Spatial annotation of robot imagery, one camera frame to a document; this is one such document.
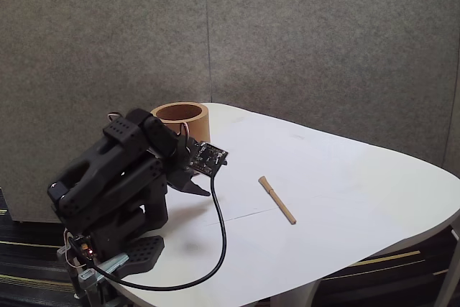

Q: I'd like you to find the bare camera circuit board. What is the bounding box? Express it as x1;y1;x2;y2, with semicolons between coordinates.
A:
188;140;230;178

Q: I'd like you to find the black camera cable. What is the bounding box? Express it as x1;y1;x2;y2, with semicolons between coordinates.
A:
68;173;228;292

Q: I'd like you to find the tan paper pen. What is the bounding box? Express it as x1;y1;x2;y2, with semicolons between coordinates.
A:
257;175;298;226

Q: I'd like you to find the brown cork pen holder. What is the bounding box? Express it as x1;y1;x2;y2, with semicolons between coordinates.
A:
149;101;211;142

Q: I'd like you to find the white table leg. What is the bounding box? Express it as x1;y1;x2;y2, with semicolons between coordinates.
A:
269;277;321;307
433;213;460;307

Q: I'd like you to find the grey metal table clamp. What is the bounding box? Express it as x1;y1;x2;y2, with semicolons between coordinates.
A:
73;253;130;307

